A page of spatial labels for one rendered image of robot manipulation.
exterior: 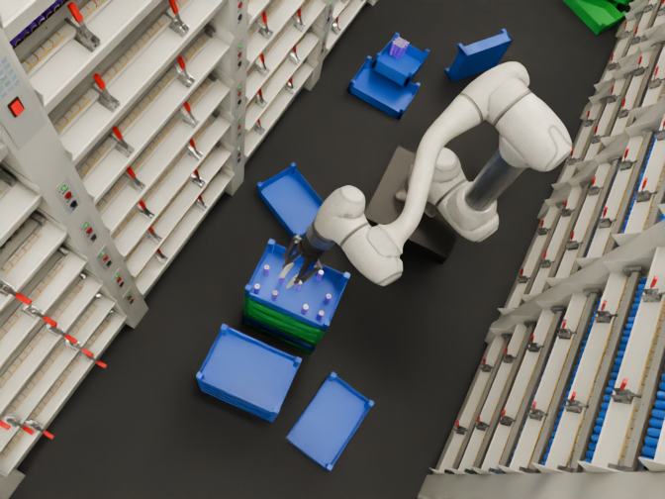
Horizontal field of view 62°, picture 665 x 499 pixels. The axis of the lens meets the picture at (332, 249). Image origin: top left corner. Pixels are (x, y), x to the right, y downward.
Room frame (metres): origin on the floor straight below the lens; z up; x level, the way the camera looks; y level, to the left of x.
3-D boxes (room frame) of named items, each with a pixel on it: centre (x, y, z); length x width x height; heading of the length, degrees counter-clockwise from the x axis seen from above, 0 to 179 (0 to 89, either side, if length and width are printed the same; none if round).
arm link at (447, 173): (1.26, -0.26, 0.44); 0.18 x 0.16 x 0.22; 60
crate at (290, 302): (0.62, 0.06, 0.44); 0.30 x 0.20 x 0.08; 89
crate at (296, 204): (1.11, 0.23, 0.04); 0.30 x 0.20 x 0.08; 59
